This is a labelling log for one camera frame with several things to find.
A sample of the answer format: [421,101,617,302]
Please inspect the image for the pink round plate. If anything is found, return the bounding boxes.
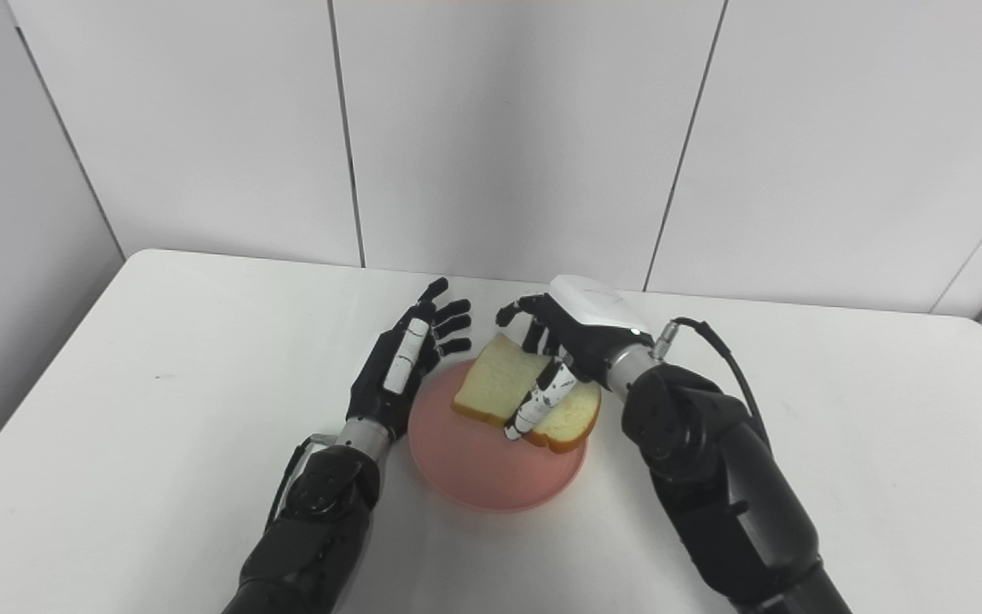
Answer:
[407,359,589,514]

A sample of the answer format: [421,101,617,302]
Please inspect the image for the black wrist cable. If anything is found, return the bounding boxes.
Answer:
[265,433,340,534]
[651,316,771,444]

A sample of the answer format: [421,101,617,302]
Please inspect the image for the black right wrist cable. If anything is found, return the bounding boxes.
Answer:
[651,316,771,444]

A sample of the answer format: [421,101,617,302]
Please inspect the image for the slice of bread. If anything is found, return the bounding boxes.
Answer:
[451,332,603,455]

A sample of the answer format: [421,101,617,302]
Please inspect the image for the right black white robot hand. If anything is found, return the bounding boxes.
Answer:
[495,275,656,443]

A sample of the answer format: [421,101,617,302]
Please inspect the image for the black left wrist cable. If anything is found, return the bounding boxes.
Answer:
[265,433,340,534]

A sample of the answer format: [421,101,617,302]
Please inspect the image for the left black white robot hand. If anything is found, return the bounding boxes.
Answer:
[346,277,473,442]

